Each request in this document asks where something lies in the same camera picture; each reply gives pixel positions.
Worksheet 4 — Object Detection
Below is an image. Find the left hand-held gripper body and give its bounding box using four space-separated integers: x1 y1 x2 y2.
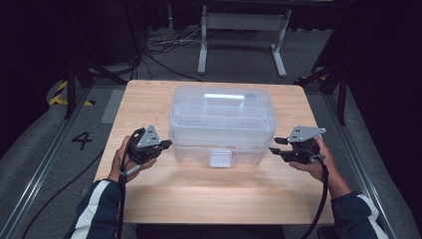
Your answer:
127 123 163 165

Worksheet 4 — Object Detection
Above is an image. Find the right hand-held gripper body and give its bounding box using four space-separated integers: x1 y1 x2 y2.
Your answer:
283 124 326 164

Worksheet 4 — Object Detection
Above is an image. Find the clear plastic storage box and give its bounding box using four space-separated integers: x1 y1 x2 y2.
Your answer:
168 85 279 169

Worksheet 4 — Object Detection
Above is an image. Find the person's left hand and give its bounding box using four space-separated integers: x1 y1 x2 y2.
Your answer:
107 135 157 183

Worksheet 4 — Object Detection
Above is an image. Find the person's right hand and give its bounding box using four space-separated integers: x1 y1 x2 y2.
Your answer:
290 134 352 200

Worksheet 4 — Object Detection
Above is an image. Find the black metal stand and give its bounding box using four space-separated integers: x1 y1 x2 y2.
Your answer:
64 56 128 120
295 63 350 126

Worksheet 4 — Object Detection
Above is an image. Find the right hand-held gripper cable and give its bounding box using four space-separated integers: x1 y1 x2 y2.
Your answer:
300 158 330 239

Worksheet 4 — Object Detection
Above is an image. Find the hand-held gripper cable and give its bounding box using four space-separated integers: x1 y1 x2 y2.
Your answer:
300 158 330 239
115 130 138 239

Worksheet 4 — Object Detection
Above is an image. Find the left hand-held gripper cable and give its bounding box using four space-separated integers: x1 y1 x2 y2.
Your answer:
115 130 138 239

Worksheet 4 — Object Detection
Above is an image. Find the aluminium floor rail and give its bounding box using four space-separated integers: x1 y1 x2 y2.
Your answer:
0 88 94 239
322 94 399 239

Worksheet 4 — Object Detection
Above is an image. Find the black floor cable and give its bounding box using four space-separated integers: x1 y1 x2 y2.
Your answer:
20 150 105 239

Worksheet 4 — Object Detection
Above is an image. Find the bundle of floor cables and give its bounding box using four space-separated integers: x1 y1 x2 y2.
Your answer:
142 26 203 83

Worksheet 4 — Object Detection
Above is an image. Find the grey metal desk frame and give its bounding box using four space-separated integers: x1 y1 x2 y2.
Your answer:
197 4 293 79

